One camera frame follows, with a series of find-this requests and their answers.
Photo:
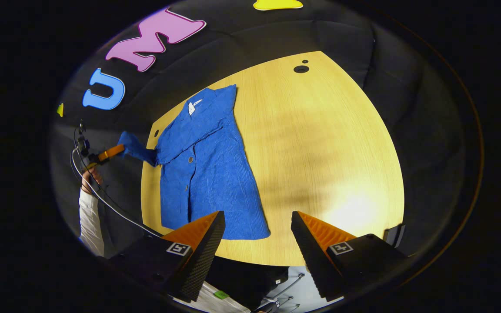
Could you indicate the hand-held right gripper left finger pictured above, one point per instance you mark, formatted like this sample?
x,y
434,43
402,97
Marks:
x,y
205,256

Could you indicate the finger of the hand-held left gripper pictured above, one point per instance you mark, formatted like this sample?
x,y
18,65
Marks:
x,y
111,153

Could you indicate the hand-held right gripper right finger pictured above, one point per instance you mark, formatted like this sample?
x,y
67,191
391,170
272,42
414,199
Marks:
x,y
309,256

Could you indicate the black chair seat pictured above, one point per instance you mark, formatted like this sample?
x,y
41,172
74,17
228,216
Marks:
x,y
242,278

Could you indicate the white cloth with green sticker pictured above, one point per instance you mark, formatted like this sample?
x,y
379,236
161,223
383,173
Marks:
x,y
215,300

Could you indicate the metal chair base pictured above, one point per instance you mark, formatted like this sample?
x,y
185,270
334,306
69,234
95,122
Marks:
x,y
278,295

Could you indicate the black backdrop cloth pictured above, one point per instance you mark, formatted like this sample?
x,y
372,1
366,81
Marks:
x,y
342,39

